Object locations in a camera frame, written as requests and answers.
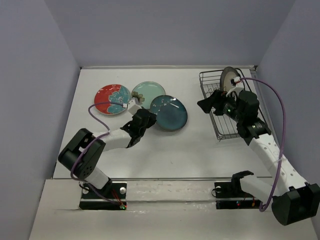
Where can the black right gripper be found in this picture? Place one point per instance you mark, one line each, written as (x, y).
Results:
(216, 100)

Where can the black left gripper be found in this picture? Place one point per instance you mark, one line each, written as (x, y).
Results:
(152, 120)

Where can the mint green flower plate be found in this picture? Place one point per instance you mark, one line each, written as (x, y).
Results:
(146, 92)

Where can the dark teal blossom plate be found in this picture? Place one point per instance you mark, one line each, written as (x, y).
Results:
(171, 114)

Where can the grey rimmed cream plate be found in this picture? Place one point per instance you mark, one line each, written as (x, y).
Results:
(226, 80)

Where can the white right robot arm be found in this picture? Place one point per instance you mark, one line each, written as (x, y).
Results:
(291, 198)

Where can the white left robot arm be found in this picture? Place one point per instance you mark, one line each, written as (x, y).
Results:
(81, 155)

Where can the red and blue floral plate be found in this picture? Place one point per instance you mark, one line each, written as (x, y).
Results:
(110, 98)

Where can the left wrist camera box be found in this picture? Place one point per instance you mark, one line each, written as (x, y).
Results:
(132, 106)

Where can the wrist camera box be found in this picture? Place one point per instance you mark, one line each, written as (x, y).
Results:
(238, 86)
(132, 106)

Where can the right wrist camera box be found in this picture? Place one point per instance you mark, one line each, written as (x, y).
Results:
(238, 86)

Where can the black wire dish rack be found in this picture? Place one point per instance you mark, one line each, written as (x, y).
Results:
(224, 127)

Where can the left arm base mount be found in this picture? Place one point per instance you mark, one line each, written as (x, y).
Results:
(114, 199)

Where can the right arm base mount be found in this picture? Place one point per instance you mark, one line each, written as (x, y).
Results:
(228, 198)

